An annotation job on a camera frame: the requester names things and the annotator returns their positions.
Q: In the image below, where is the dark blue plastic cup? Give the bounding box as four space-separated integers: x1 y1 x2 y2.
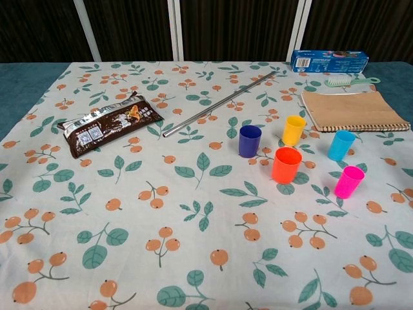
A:
238 125 263 159

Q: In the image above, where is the yellow plastic cup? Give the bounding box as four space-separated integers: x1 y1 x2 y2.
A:
282 115 307 147

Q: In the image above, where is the light blue plastic cup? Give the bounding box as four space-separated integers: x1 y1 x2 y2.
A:
327 130 356 161

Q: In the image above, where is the pink plastic cup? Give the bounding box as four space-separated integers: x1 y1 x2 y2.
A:
334 165 366 200

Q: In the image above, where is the floral orange-fruit tablecloth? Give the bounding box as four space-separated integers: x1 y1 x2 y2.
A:
0 61 413 310

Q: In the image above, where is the long metal tube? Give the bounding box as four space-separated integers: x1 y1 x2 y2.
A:
163 71 277 138

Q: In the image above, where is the orange plastic cup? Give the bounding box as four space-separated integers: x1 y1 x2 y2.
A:
271 147 303 185

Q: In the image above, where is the brown foil snack packet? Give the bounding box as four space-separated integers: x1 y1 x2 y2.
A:
57 90 165 160

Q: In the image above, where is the dark slatted partition panel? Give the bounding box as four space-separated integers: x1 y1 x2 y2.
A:
301 0 413 64
179 0 303 62
0 0 96 64
83 0 177 62

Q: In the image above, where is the green scrubbing brush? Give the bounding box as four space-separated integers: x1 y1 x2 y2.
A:
324 76 381 88

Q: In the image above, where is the brown spiral notebook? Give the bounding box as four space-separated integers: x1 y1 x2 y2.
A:
300 90 412 133

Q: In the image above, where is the blue cookie box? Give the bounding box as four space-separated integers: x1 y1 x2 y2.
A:
290 49 370 73

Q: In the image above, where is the white partition frame post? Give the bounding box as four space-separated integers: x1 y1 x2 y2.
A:
72 0 102 62
285 0 313 61
166 0 185 61

